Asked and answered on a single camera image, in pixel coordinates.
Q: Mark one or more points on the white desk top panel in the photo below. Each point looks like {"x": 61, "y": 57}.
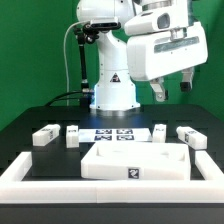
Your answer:
{"x": 136, "y": 161}

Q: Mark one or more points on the white U-shaped frame fixture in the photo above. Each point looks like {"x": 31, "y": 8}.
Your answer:
{"x": 14, "y": 189}

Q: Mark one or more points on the black camera on mount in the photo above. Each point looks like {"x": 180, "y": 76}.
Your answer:
{"x": 89, "y": 32}

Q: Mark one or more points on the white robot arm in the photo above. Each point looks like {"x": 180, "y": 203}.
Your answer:
{"x": 115, "y": 90}

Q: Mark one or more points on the white marker tag sheet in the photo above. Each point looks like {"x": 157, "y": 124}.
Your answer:
{"x": 121, "y": 134}

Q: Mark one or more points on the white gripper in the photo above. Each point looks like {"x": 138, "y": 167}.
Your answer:
{"x": 162, "y": 42}

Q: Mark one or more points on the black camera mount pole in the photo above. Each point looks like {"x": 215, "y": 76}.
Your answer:
{"x": 84, "y": 81}

